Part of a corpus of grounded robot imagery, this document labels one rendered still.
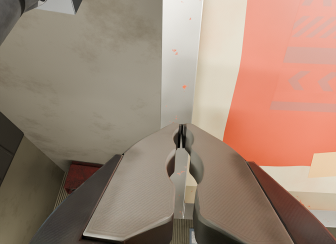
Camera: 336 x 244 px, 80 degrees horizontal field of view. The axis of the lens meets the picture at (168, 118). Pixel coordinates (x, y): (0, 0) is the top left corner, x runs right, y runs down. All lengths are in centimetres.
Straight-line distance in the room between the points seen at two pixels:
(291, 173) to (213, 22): 26
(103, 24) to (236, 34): 183
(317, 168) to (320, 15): 22
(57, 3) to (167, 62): 33
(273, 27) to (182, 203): 26
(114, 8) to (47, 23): 65
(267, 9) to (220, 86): 9
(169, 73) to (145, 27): 175
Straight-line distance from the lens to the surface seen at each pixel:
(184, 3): 21
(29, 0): 43
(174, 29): 21
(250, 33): 26
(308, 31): 29
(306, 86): 31
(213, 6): 25
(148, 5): 185
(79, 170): 572
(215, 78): 26
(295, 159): 36
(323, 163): 39
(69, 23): 215
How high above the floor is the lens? 158
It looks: 31 degrees down
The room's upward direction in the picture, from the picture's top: 177 degrees counter-clockwise
